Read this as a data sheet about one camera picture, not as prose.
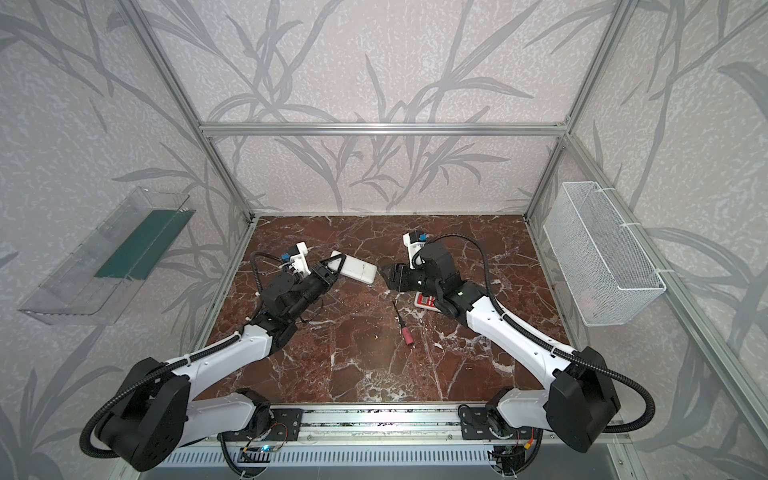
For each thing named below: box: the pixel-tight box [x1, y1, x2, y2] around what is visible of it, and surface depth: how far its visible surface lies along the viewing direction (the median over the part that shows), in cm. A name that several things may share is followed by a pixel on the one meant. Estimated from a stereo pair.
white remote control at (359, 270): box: [327, 251, 377, 285], surface depth 80 cm
